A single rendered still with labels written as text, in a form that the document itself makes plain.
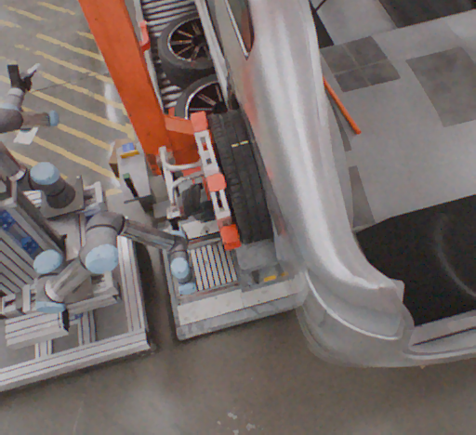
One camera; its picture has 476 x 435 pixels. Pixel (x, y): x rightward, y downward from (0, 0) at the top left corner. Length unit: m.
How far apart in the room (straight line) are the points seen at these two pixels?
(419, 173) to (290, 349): 1.25
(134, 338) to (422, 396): 1.57
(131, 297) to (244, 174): 1.18
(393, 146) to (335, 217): 1.07
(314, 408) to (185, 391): 0.71
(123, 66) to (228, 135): 0.58
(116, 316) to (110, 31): 1.57
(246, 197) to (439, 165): 0.90
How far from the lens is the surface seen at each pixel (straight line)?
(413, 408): 2.94
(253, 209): 2.17
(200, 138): 2.29
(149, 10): 4.59
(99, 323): 2.99
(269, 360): 2.94
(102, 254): 1.84
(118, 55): 2.32
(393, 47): 2.82
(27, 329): 2.52
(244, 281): 2.95
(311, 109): 1.49
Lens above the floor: 2.84
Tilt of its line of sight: 57 degrees down
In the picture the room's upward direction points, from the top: 11 degrees counter-clockwise
